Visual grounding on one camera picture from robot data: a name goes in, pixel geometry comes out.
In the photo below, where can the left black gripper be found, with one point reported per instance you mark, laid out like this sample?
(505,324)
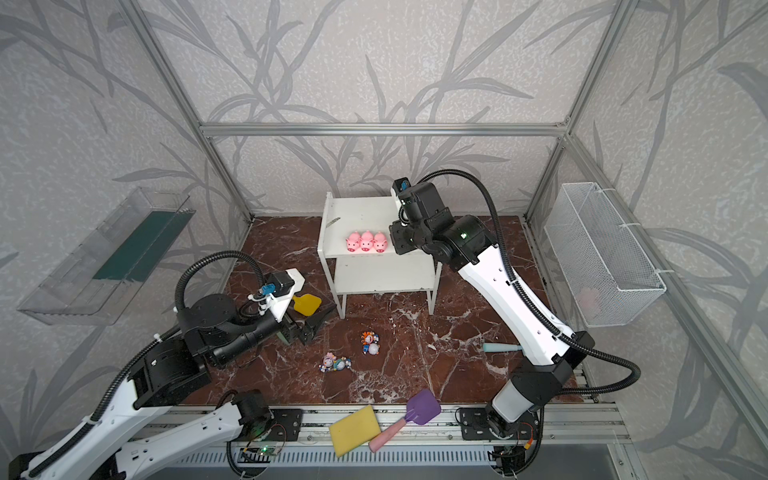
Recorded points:
(294,327)

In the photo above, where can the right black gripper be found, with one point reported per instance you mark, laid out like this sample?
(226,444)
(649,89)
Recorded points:
(399,238)

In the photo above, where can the pink pig toy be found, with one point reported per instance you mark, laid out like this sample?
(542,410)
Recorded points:
(353,242)
(380,243)
(366,241)

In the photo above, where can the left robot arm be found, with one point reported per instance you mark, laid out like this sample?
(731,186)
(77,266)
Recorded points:
(210,334)

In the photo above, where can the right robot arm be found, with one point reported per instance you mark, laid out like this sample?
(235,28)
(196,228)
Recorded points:
(478,253)

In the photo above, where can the white two-tier shelf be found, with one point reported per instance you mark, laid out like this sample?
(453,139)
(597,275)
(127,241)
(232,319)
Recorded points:
(370,272)

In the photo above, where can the yellow toy shovel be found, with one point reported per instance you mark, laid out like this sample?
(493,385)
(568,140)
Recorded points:
(307,304)

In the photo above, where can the pink hooded Doraemon figure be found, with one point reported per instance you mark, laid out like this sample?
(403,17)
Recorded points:
(328,363)

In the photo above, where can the teal Doraemon figure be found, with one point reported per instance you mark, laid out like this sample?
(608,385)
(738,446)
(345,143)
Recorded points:
(341,363)

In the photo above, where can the yellow sponge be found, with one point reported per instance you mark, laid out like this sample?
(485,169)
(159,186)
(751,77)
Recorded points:
(354,430)

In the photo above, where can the green circuit board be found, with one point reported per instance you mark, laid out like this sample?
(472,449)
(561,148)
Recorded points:
(260,454)

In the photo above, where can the light blue toy shovel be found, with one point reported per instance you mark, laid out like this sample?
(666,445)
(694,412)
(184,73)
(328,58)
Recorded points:
(501,348)

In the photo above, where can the purple pink toy shovel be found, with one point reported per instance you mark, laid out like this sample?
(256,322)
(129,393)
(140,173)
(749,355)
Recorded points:
(420,410)

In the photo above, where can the pink toy in basket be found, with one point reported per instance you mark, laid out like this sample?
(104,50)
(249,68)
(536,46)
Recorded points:
(589,302)

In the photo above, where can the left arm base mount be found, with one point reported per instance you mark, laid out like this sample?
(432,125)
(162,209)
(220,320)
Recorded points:
(261,422)

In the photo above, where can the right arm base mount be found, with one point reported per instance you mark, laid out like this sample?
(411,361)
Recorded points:
(476,425)

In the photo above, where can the white wire mesh basket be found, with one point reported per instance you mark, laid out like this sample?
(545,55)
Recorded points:
(595,247)

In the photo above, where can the clear plastic wall bin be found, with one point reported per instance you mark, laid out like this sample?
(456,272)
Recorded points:
(97,281)

